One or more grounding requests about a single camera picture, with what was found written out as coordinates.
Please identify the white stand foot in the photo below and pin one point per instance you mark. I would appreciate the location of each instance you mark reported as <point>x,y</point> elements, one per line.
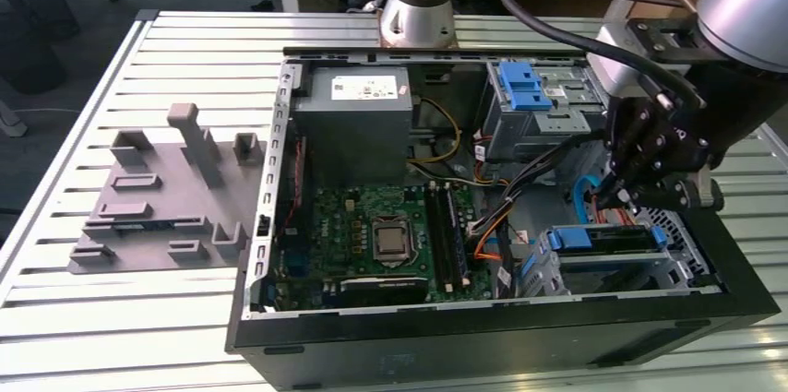
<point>13,122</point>

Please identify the hard disk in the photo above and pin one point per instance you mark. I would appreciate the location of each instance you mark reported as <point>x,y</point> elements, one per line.
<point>570,239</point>

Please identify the silver CPU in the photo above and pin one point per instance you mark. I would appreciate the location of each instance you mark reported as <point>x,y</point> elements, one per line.
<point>393,242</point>

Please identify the green motherboard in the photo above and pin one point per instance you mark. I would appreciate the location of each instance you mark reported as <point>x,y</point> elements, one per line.
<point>345,226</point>

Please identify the grey power supply unit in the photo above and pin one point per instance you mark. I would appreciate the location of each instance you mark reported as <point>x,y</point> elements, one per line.
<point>352,143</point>

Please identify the grey parts rack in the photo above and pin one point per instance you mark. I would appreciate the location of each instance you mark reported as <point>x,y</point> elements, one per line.
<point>166,207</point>

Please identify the RAM stick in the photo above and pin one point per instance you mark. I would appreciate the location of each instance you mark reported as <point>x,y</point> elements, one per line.
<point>133,226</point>

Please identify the black PC case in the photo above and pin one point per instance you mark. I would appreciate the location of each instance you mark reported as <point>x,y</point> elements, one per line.
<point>493,346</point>

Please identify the black graphics card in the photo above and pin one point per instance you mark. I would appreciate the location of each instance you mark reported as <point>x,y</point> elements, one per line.
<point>383,288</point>

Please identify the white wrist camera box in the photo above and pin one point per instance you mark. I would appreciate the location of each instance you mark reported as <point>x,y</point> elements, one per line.
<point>616,74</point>

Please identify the metal optical drive cage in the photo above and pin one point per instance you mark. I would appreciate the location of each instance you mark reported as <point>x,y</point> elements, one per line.
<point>567,122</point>

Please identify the CPU socket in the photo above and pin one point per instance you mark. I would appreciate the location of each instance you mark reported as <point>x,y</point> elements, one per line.
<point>372,240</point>

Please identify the small silver wrist camera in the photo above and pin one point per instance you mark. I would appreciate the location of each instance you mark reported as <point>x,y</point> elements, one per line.
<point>710,189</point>

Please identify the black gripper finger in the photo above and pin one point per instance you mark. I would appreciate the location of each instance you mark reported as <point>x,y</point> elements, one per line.
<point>635,134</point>
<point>671,191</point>

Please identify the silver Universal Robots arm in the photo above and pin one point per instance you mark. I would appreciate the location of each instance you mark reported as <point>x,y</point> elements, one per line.
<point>419,18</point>

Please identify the black mesh bin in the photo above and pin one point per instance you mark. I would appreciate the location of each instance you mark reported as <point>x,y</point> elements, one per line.
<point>37,41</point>

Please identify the black RAM slot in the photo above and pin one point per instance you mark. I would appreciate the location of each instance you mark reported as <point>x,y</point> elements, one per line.
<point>439,235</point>

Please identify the blue plastic drive latch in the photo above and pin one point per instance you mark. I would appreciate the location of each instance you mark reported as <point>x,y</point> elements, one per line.
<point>524,87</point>

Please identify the metal disk bay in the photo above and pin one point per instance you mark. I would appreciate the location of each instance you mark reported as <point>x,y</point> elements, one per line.
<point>610,259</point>

